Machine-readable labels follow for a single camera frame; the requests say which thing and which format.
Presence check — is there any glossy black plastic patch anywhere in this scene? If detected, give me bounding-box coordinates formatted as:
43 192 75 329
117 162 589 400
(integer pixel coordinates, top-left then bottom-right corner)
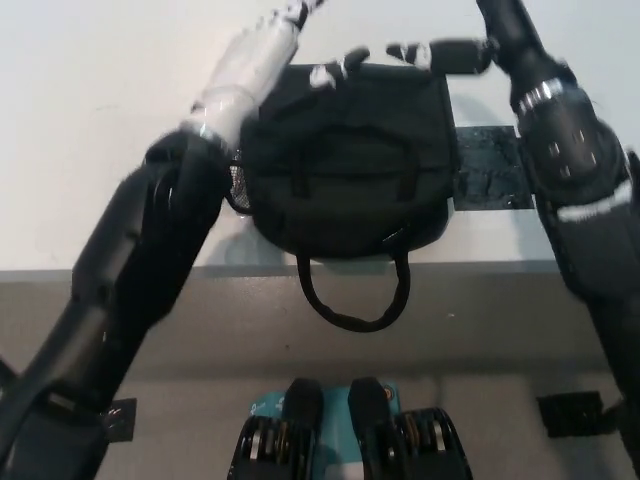
452 126 537 212

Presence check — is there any black teal robot torso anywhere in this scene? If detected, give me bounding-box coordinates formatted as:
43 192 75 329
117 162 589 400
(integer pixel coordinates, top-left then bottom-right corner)
227 377 474 480

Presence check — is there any black soft travel bag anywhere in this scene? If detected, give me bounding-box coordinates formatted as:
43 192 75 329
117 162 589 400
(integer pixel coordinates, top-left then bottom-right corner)
227 62 459 331

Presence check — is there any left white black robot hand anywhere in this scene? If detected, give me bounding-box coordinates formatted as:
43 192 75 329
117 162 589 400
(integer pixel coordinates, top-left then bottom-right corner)
182 0 371 149

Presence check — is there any black table foot plate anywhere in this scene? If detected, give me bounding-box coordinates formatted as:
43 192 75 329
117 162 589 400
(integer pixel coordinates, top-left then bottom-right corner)
536 391 607 440
98 397 139 445

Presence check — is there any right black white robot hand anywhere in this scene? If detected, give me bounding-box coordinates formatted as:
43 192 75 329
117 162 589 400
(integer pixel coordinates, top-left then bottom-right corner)
387 0 571 114

